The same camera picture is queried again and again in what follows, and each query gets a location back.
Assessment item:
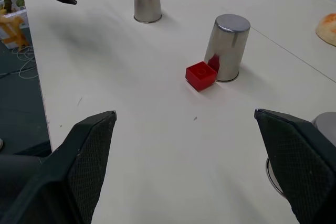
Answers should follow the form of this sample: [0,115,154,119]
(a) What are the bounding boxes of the red plastic block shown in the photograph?
[185,61,218,93]

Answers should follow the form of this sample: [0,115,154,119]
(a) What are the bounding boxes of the yellow toy clutter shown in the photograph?
[0,8,29,50]

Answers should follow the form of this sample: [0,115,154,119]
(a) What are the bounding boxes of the thin white cable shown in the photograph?
[0,46,39,80]

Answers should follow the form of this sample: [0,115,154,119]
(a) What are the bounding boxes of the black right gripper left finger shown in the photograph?
[0,110,118,224]

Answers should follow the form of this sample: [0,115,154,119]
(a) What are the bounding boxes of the orange-topped bread roll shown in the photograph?
[315,13,336,47]

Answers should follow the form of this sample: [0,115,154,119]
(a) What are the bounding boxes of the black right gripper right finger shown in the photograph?
[254,108,336,224]

